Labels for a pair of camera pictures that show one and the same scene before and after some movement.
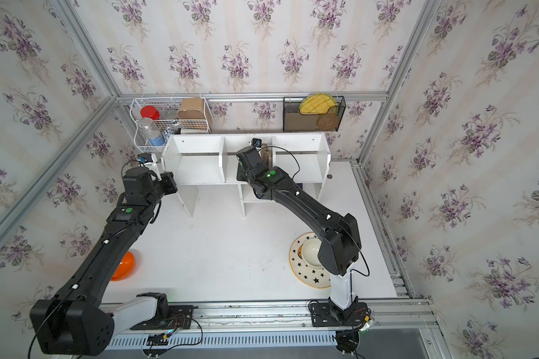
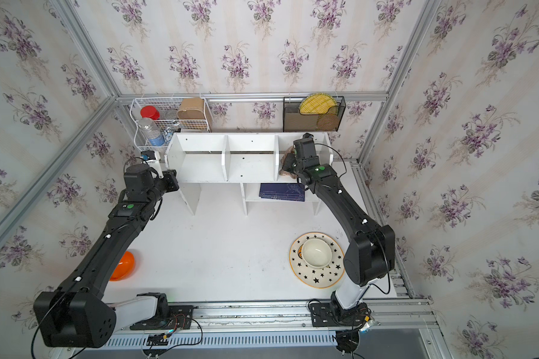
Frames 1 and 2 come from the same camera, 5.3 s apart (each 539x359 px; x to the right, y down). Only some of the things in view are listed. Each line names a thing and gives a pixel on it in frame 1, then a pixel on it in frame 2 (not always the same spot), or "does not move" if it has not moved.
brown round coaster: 327,123 does not move
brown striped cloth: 265,152 -> 282,172
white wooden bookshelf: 211,159 does not move
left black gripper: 169,180 does not move
